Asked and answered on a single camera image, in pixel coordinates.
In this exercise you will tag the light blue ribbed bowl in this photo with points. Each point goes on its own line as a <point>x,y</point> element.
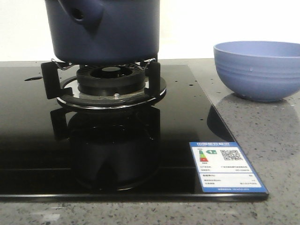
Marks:
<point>263,71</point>

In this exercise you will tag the black pot support grate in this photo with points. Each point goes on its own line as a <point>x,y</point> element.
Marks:
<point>68,95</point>

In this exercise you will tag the dark blue cooking pot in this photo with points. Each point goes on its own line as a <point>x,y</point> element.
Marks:
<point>97,32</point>

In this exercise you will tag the black gas burner head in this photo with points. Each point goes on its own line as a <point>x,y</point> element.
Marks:
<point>108,80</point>

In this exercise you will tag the blue energy label sticker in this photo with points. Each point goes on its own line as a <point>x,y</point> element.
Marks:
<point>222,167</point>

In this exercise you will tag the black glass gas stove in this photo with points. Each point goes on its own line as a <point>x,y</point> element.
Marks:
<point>48,153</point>

